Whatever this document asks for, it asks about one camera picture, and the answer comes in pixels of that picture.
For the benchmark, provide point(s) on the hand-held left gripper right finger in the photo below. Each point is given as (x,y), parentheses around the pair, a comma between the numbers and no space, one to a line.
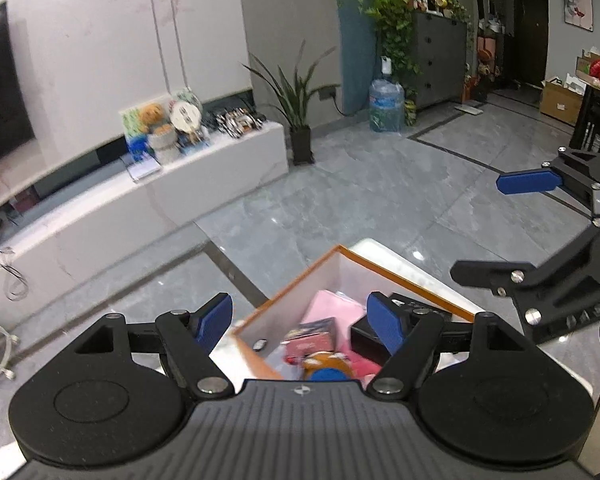
(385,325)

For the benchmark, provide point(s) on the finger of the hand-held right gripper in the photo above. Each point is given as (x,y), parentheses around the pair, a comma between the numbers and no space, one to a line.
(485,272)
(527,181)

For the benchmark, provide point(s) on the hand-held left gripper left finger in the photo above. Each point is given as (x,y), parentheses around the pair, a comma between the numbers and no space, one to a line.
(215,322)

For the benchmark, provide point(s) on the black product box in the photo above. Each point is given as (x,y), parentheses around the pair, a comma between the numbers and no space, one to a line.
(365,342)

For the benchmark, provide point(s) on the orange cardboard box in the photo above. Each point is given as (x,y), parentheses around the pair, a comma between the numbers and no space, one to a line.
(260,315)

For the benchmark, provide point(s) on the pink padded pouch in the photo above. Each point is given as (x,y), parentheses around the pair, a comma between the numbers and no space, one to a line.
(330,307)

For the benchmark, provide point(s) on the brown cardboard carton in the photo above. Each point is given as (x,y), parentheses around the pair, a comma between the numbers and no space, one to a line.
(560,102)

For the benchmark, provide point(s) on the white floor scale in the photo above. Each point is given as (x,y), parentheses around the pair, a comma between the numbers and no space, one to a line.
(471,108)

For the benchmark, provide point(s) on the black dining table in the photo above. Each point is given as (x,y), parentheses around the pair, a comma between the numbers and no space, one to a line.
(597,115)

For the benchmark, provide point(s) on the white marble media console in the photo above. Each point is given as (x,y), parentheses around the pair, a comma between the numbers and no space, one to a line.
(130,230)

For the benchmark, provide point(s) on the grey drawer cabinet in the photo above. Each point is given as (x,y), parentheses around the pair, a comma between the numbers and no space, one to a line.
(440,60)

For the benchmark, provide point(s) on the large water bottle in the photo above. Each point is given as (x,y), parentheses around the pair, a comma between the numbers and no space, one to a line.
(386,105)

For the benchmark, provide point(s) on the grey tablet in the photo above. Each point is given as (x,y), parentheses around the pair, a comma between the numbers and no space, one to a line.
(142,170)

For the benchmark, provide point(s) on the black white checkered toys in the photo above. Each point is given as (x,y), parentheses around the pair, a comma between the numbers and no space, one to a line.
(235,122)

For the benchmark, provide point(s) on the blue green picture board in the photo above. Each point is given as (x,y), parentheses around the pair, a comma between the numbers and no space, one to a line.
(132,135)

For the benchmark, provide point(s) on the white round hand fan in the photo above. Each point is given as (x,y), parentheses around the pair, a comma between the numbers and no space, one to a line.
(185,117)

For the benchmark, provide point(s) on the brown teddy bear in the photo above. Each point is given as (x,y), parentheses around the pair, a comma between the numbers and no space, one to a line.
(151,116)

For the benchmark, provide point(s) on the green ivy plant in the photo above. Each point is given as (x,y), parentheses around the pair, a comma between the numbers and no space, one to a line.
(390,10)

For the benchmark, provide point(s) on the long leaf potted plant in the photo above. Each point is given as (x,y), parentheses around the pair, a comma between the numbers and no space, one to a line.
(300,110)

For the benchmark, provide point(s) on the green round hand fan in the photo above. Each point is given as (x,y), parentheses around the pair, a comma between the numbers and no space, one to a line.
(190,95)

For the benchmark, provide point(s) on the framed wall picture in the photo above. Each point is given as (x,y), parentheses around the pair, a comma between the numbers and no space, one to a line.
(578,7)

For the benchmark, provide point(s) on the wall socket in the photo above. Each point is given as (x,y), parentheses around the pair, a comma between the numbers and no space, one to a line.
(327,94)

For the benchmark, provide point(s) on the wall television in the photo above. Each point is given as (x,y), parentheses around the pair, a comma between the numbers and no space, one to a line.
(2,95)

